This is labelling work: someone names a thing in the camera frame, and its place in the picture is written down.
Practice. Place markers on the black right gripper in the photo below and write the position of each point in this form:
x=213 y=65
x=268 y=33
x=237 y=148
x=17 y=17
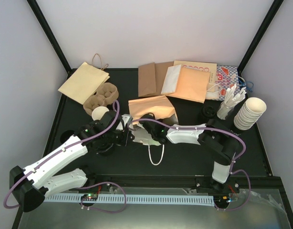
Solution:
x=153 y=115

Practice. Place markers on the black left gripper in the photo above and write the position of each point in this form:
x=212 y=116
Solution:
x=126 y=140

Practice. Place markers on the orange paper bag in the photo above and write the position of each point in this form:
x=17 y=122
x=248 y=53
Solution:
x=192 y=85
x=162 y=108

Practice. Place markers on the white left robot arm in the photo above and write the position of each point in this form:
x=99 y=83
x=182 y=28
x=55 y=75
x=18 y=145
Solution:
x=34 y=183

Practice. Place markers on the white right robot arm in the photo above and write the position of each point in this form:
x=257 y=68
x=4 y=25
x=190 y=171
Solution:
x=216 y=139

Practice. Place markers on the stack of white paper cups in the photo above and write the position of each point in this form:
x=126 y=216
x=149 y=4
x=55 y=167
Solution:
x=99 y=112

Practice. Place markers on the stack of pulp cup carriers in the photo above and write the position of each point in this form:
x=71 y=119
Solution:
x=105 y=95

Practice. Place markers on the white paper bag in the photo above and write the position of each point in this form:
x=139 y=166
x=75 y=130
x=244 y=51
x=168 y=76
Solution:
x=171 y=79

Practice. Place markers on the stack of black cup lids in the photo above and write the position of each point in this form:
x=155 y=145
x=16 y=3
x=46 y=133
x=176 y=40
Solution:
x=207 y=112

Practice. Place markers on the brown kraft paper bag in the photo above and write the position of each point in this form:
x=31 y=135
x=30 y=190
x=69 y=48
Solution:
x=151 y=78

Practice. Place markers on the beige bag with red circles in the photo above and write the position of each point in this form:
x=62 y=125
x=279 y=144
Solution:
x=201 y=66

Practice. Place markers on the blue checkered paper bag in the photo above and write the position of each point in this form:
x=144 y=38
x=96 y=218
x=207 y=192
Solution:
x=227 y=76

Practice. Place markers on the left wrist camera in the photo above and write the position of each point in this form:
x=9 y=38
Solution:
x=126 y=119

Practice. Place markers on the tan paper bag with handles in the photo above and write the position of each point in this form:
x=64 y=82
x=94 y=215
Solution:
x=85 y=81

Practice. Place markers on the light blue cable duct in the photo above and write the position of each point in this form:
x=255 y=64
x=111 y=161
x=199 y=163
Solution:
x=131 y=199

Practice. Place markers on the black frame post left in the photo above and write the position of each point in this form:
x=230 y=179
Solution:
x=49 y=33

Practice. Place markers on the black frame post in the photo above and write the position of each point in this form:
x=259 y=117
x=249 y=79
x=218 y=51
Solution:
x=49 y=33
x=276 y=4

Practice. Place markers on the black frame post right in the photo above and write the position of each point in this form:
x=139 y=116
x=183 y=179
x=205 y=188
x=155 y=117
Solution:
x=276 y=4

